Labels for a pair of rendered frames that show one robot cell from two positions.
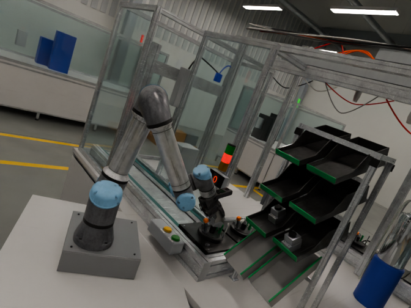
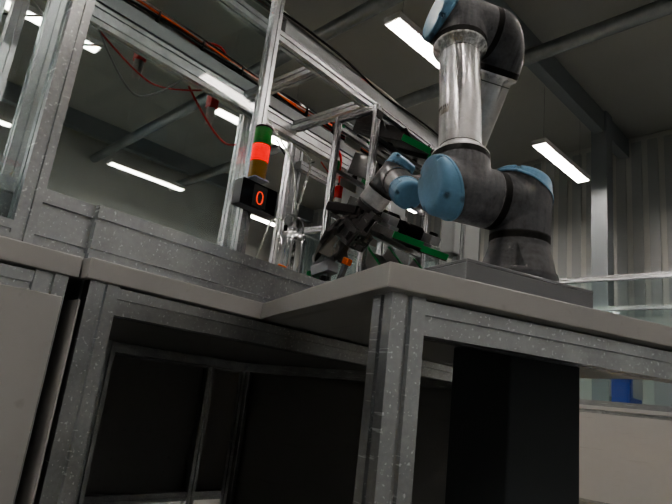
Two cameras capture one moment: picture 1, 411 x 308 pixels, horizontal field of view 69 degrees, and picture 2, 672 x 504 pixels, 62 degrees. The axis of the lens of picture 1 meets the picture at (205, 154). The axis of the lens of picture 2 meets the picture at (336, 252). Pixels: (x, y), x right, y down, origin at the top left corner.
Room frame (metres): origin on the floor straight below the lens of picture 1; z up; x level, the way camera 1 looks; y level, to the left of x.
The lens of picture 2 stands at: (1.44, 1.33, 0.71)
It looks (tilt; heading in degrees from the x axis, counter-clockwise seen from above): 15 degrees up; 268
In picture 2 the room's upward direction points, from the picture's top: 7 degrees clockwise
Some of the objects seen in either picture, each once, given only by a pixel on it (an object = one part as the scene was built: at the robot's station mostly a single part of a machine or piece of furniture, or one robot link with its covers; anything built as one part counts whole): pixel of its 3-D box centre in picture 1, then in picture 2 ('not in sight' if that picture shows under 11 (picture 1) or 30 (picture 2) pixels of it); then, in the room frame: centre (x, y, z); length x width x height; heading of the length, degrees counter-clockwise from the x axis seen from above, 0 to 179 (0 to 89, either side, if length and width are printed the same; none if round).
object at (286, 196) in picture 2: not in sight; (284, 225); (1.63, -1.51, 1.56); 0.09 x 0.04 x 1.39; 46
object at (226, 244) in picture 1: (209, 236); not in sight; (1.41, -0.17, 0.96); 0.24 x 0.24 x 0.02; 46
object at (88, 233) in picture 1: (96, 228); (518, 262); (1.05, 0.29, 1.00); 0.15 x 0.15 x 0.10
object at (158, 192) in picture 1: (177, 214); not in sight; (1.64, 0.03, 0.91); 0.84 x 0.28 x 0.10; 46
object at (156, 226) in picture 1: (165, 235); not in sight; (1.32, 0.04, 0.93); 0.21 x 0.07 x 0.06; 46
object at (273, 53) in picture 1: (238, 138); (259, 116); (1.65, -0.14, 1.46); 0.03 x 0.03 x 1.00; 46
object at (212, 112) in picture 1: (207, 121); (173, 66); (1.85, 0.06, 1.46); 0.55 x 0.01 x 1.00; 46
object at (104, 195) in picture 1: (104, 201); (518, 204); (1.05, 0.30, 1.12); 0.13 x 0.12 x 0.14; 15
